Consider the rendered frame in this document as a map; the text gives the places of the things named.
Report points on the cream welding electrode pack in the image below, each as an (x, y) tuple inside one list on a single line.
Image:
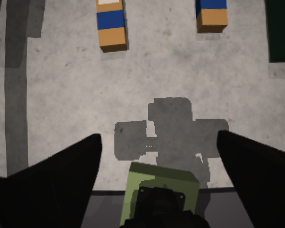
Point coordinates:
[(211, 16)]

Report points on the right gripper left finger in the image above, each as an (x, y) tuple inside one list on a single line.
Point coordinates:
[(55, 192)]

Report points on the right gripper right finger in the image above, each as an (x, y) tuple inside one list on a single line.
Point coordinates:
[(257, 172)]

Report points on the brown rectangular pack with blue band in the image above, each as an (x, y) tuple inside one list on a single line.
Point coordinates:
[(110, 24)]

